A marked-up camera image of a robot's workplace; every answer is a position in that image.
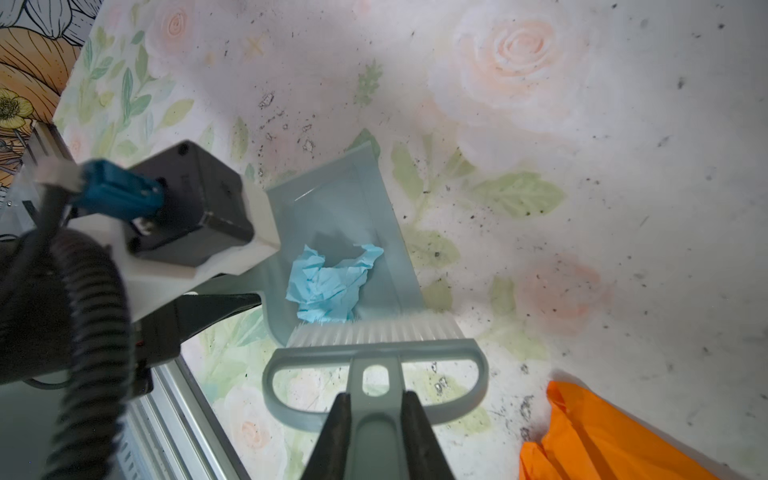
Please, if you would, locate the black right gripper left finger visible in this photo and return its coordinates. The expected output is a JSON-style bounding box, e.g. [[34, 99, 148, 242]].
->
[[301, 393, 352, 480]]

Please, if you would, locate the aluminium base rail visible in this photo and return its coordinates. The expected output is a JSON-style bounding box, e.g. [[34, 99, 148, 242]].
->
[[1, 124, 245, 479]]

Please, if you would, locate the grey-green plastic dustpan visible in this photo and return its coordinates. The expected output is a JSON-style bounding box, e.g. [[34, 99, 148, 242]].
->
[[197, 144, 424, 345]]

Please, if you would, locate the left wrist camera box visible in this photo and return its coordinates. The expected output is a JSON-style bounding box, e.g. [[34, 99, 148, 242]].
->
[[36, 141, 281, 321]]

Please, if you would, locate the grey-green hand brush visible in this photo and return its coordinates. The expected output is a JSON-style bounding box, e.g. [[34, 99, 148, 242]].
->
[[262, 312, 489, 479]]

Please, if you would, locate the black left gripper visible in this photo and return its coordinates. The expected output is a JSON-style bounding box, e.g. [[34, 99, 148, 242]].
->
[[1, 257, 262, 397]]

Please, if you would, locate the orange paper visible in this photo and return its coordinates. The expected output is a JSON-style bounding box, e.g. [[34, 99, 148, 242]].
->
[[519, 380, 715, 479]]

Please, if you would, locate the light blue paper front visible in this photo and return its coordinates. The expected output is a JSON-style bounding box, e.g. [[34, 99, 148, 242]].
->
[[286, 244, 384, 324]]

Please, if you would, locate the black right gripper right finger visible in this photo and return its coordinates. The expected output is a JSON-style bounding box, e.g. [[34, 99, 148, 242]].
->
[[400, 391, 455, 480]]

